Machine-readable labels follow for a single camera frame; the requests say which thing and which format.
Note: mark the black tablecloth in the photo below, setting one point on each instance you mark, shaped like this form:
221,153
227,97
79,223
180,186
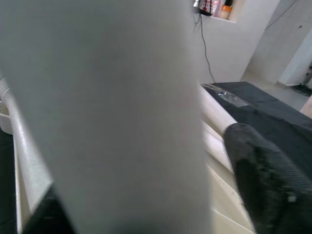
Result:
268,117

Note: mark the pink plastic bottle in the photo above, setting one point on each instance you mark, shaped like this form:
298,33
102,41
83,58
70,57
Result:
216,8

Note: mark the clear plastic bag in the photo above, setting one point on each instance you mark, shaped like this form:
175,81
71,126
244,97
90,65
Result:
230,98

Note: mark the orange bottle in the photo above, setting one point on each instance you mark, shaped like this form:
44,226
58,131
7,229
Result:
225,13

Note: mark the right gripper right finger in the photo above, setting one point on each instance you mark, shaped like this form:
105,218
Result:
268,190

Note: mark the white children table top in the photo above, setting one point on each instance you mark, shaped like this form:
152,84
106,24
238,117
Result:
219,175

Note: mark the white plastic table leg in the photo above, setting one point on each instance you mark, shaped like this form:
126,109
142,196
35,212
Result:
26,156
217,109
109,109

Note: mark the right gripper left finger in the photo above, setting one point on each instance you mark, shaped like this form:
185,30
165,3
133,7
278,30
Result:
48,219

